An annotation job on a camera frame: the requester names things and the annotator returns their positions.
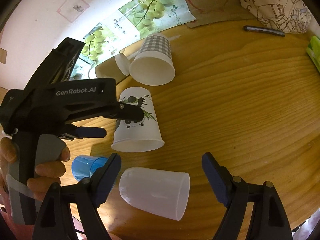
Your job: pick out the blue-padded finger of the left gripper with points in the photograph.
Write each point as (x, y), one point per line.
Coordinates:
(71, 132)

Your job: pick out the green tissue pack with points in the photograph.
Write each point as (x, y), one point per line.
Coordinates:
(313, 50)

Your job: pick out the translucent white plastic cup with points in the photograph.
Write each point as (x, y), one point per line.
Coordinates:
(159, 192)

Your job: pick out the brown kraft paper cup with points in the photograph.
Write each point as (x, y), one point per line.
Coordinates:
(116, 67)

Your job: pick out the printed canvas tote bag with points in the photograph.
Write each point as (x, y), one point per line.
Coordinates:
(289, 16)

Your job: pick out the blue plastic cup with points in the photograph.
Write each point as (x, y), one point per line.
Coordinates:
(84, 166)

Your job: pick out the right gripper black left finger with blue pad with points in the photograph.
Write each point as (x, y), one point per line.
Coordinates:
(55, 221)

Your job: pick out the green grape poster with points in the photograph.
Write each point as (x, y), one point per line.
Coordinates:
(130, 23)

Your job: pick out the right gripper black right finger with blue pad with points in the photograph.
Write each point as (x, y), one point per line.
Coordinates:
(268, 218)

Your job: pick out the brown cardboard sheet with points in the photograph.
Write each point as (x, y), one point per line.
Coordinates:
(212, 11)

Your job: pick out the white panda paper cup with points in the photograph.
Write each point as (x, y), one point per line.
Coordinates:
(138, 136)

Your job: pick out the person's left hand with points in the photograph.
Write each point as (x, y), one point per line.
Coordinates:
(47, 173)

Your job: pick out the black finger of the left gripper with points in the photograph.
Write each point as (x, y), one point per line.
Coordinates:
(123, 111)

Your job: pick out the black pen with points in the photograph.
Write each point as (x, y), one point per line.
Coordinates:
(264, 30)

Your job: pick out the grey checkered paper cup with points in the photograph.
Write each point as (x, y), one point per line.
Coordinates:
(153, 64)

